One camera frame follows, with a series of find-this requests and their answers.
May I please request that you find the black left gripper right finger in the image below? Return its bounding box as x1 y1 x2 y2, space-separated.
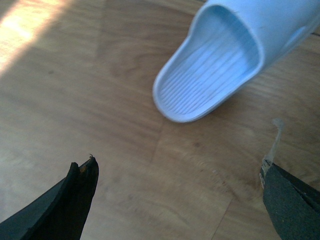
259 159 320 240

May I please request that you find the light blue rubber slipper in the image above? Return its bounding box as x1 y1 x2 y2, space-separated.
152 0 320 123

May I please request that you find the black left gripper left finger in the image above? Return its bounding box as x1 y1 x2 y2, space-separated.
0 157 99 240

